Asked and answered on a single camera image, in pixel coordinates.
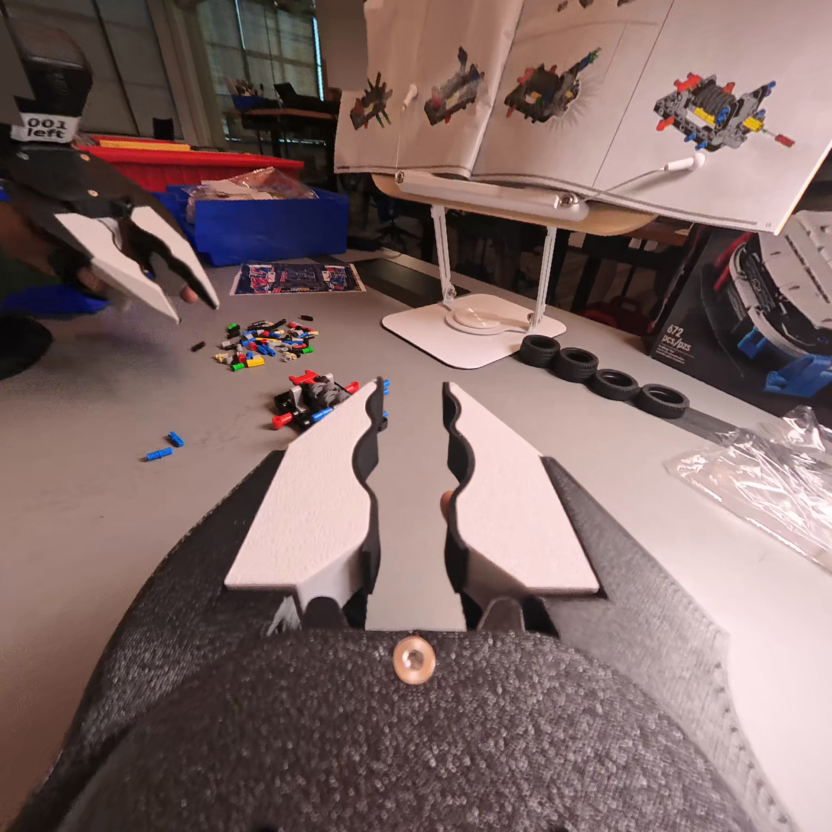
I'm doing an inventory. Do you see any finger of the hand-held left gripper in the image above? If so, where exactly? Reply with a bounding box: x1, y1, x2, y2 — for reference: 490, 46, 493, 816
123, 204, 221, 311
55, 213, 182, 325

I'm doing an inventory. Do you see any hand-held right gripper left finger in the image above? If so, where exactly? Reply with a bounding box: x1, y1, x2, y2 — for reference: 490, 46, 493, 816
224, 378, 386, 631

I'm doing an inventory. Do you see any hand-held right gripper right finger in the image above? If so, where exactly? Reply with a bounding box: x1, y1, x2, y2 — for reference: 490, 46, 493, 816
442, 381, 601, 630

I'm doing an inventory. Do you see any partly built lego car chassis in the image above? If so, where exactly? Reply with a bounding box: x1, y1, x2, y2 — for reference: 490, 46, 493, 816
272, 368, 391, 434

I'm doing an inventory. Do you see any pile of small lego pieces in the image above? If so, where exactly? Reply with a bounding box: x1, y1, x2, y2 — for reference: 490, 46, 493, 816
213, 315, 321, 373

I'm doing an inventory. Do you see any plastic bag of lego parts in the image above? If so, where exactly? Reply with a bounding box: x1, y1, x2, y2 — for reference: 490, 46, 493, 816
186, 168, 319, 218

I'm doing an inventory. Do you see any lego sticker sheet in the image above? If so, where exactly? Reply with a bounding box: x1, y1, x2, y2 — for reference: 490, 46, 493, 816
231, 261, 367, 297

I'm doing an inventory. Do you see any black rubber lego tire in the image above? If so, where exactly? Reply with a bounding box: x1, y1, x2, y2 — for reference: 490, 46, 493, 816
635, 383, 690, 421
588, 368, 642, 403
519, 334, 562, 370
554, 347, 601, 384

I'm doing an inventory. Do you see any black lego set box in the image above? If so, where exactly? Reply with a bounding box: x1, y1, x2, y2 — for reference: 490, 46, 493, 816
642, 146, 832, 425

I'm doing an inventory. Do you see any lego instruction booklet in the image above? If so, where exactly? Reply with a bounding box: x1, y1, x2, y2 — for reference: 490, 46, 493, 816
333, 0, 832, 235

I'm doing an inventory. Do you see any person's left hand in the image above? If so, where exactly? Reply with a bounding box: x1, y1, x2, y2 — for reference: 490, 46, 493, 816
49, 224, 200, 306

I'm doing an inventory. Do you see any red plastic bin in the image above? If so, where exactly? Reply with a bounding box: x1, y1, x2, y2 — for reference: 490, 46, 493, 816
77, 133, 305, 194

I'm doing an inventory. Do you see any blue plastic bin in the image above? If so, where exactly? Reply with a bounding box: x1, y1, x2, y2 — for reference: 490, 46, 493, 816
156, 184, 350, 267

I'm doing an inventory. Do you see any black ribbed round object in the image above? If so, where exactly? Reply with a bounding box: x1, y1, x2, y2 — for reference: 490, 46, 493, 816
0, 317, 54, 381

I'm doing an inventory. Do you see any background wooden table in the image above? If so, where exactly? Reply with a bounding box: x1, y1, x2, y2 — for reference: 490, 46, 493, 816
231, 78, 340, 145

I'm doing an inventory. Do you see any white book stand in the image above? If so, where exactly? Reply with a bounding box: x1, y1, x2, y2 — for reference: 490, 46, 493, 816
370, 170, 659, 370

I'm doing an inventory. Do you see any window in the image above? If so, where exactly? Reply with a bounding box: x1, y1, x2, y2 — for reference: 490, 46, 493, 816
194, 0, 325, 140

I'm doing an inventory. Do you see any empty clear plastic bag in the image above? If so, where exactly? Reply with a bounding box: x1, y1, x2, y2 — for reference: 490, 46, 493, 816
663, 406, 832, 574

